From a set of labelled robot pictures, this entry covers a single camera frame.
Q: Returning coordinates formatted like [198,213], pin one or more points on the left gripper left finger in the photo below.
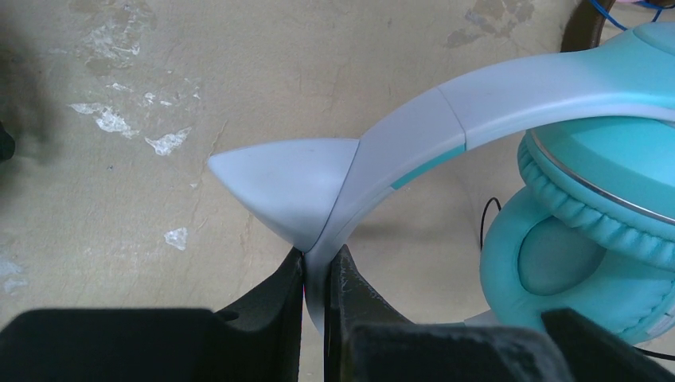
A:
[255,338]

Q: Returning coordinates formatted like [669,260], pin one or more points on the brown headphones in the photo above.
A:
[584,28]

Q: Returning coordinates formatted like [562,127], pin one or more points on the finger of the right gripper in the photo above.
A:
[594,354]

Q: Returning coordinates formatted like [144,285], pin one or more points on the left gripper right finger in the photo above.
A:
[366,339]

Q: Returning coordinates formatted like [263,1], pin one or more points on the teal white cat headphones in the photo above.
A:
[592,228]

